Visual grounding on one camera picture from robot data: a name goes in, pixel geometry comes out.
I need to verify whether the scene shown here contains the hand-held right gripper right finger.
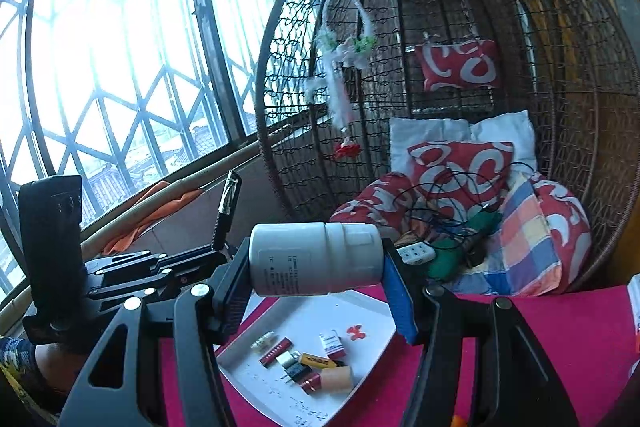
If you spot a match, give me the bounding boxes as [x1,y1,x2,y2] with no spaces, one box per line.
[382,239,581,427]

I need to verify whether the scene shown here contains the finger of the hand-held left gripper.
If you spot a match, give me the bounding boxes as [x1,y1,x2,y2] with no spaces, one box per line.
[89,273,192,306]
[86,244,236,281]

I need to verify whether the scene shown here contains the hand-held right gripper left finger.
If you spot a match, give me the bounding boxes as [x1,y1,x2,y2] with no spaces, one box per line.
[59,234,251,427]

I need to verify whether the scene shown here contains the small dropper bottle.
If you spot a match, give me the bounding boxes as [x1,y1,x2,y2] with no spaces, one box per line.
[250,331,278,352]

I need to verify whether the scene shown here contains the black pen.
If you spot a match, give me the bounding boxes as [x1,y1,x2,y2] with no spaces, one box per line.
[212,169,243,253]

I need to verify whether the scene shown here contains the white plastic bottle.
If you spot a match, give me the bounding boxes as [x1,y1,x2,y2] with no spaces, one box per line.
[248,222,385,298]

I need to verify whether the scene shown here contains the yellow lighter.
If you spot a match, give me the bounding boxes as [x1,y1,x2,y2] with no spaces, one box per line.
[299,352,337,369]

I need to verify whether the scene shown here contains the white shallow tray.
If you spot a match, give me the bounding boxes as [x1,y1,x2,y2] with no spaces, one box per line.
[216,289,398,427]

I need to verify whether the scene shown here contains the person's left forearm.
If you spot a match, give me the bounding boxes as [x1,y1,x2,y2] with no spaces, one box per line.
[0,336,68,423]

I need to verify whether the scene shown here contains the white power strip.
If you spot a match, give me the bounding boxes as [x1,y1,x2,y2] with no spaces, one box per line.
[395,242,436,265]

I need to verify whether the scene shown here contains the orange cloth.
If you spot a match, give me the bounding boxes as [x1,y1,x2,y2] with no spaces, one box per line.
[102,181,203,255]

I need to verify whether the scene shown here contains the green plush object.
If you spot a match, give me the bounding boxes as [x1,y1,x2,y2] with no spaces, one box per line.
[427,212,501,280]

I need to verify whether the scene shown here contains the small red white box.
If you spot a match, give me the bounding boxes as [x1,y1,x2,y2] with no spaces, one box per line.
[319,329,346,358]

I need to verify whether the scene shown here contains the brown tape roll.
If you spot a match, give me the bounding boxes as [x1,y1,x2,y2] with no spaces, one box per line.
[320,365,355,392]

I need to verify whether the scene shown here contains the black charger plug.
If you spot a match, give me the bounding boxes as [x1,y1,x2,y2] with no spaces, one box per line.
[285,364,311,388]

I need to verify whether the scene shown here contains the red white patterned cushion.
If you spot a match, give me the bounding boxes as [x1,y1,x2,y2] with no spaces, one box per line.
[530,174,593,288]
[329,172,431,240]

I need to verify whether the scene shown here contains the plaid cushion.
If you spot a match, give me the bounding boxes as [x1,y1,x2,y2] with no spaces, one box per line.
[450,179,568,297]

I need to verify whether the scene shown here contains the red white square cushion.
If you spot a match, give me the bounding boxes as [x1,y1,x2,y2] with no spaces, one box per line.
[407,141,515,220]

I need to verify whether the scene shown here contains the red tablecloth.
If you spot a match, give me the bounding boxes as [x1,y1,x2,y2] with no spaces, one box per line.
[160,284,640,427]

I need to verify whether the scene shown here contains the white pillow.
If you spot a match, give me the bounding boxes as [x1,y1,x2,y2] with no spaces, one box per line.
[469,111,537,175]
[389,117,472,175]

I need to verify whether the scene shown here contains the barred window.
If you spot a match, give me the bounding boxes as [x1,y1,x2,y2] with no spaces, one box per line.
[0,0,311,308]

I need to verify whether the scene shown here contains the small red white hanging cushion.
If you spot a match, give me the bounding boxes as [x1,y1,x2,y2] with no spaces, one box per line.
[415,39,502,92]

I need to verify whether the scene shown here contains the white dreamcatcher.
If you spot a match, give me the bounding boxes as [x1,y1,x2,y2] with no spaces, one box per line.
[305,0,377,160]

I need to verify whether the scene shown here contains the wicker hanging chair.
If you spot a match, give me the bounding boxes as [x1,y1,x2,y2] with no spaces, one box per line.
[255,0,640,293]

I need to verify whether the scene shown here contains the black cable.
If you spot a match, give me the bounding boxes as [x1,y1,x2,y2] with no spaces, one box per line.
[400,162,536,253]

